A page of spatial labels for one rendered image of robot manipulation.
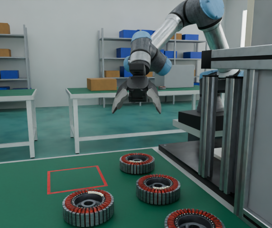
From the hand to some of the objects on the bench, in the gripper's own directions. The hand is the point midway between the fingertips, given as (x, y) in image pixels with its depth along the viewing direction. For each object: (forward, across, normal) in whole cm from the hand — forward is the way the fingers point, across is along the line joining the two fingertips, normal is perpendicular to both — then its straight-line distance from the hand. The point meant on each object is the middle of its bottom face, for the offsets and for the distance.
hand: (136, 112), depth 81 cm
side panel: (+38, -31, +14) cm, 51 cm away
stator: (+13, 0, -13) cm, 18 cm away
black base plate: (+6, -45, -23) cm, 51 cm away
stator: (+36, -14, +13) cm, 41 cm away
